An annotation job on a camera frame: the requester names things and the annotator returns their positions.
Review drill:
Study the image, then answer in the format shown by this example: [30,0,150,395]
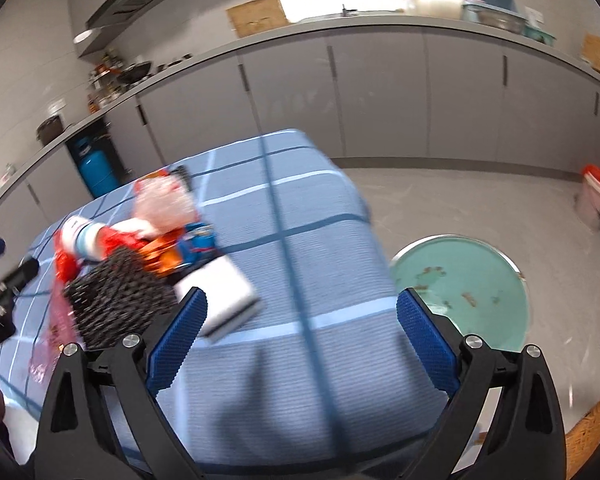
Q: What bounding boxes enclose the grey kitchen cabinets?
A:
[0,12,600,241]

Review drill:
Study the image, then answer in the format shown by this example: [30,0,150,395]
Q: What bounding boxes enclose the dark cooking pot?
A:
[36,115,64,147]

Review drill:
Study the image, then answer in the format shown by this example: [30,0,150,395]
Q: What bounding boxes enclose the white basin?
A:
[404,0,464,19]

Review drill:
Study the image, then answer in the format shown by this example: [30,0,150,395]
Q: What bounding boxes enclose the condiment rack with bottles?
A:
[87,50,126,112]

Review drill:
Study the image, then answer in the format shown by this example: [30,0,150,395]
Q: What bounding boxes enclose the white bottle with blue band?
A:
[60,215,107,262]

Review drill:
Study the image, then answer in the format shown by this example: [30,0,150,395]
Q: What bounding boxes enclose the cardboard box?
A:
[226,0,290,39]

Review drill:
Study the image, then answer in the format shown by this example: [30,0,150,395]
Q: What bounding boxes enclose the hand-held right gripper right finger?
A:
[396,287,568,480]

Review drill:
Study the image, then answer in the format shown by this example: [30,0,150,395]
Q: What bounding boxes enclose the black spiky mesh item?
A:
[62,247,178,351]

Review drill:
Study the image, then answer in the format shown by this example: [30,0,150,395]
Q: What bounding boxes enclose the pale crumpled plastic bag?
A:
[132,174,203,239]

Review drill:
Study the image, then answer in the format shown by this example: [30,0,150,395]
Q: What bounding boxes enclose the green round bin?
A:
[390,234,531,356]

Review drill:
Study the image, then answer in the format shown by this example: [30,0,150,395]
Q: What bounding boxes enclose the blue checked tablecloth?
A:
[0,129,462,480]

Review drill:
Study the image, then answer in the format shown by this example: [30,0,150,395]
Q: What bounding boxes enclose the red plastic bag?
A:
[30,230,87,384]

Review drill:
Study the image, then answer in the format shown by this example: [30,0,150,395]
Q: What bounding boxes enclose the black wok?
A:
[115,61,154,84]

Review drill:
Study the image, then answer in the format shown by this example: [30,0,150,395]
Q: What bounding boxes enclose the red orange blue snack packet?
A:
[102,220,218,278]

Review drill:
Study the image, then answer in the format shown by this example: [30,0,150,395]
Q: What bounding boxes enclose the blue gas cylinder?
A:
[77,135,119,199]

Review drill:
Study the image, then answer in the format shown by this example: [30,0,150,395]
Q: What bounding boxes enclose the white flat box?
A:
[172,255,259,344]

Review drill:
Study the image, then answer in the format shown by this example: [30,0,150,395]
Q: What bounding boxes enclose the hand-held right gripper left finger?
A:
[32,287,208,480]

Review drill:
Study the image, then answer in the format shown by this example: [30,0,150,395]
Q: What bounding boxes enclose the metal tray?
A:
[462,2,527,36]

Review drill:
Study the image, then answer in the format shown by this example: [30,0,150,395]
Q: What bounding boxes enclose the green basket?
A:
[525,22,557,44]

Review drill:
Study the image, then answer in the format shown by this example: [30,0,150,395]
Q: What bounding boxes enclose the white bucket with red bag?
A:
[574,162,600,232]

